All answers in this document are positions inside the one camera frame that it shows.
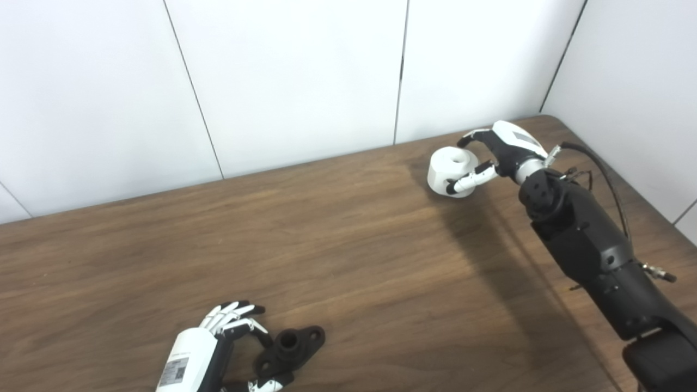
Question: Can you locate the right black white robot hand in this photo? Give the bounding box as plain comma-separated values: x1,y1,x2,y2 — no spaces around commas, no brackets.
447,120,548,195

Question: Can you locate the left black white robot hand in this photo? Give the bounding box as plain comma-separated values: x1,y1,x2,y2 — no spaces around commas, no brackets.
155,301,295,392

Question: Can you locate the round white piece with holes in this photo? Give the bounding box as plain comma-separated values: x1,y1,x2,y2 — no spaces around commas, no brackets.
427,147,481,199

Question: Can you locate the black flanged holder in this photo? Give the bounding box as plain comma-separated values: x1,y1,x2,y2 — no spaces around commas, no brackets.
255,326,326,382

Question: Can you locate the silver plug connector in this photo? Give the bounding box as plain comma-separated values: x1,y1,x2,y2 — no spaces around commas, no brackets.
641,264,678,283

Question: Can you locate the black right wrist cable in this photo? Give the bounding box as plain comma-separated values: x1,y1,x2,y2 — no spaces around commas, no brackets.
547,142,633,243

